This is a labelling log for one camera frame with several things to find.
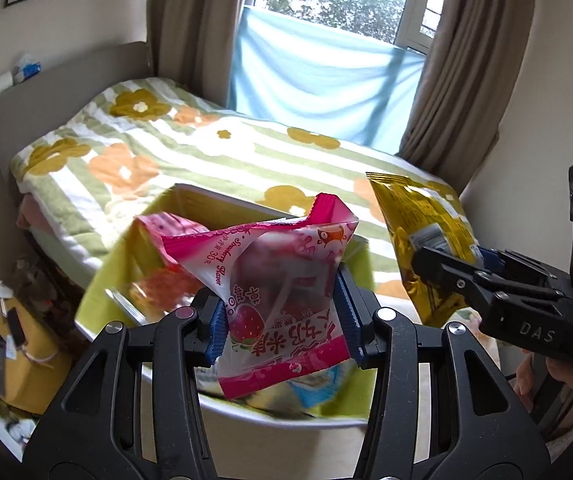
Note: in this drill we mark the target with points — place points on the yellow storage box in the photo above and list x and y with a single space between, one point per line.
36 365

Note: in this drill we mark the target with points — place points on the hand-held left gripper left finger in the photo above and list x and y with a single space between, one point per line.
216 335

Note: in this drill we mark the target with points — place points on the gold snack packet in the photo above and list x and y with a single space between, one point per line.
426 220

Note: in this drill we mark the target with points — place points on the person's right hand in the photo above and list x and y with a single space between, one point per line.
524 380

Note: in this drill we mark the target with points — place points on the cream floral table cover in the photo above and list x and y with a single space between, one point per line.
276 422

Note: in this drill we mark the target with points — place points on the pink white strawberry snack packet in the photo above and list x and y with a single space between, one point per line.
276 280

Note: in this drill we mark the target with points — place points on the brown curtain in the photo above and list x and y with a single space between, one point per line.
466 70
196 25

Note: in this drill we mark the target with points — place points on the pink folded cloth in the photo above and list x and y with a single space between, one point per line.
30 212

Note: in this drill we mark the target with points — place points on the bed with floral quilt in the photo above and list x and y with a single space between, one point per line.
191 150

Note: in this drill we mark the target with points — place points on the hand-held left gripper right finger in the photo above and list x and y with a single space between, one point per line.
349 310

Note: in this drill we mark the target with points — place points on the blue tissue pack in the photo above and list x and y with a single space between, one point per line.
27 68

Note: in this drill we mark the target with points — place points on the grey bed headboard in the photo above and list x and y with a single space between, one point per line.
41 85

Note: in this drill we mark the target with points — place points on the yellow-green cardboard box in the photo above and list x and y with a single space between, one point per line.
111 285

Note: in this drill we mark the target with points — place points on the blue yellow snack bag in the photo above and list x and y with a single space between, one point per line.
311 391

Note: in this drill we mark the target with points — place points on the light blue cloth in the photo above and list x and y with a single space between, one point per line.
316 80

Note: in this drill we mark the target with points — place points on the pink red striped snack packet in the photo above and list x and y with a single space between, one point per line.
166 240

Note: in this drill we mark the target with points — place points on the white window frame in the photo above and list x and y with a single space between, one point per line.
424 5

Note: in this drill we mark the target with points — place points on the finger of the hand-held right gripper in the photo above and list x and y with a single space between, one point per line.
456 280
516 265

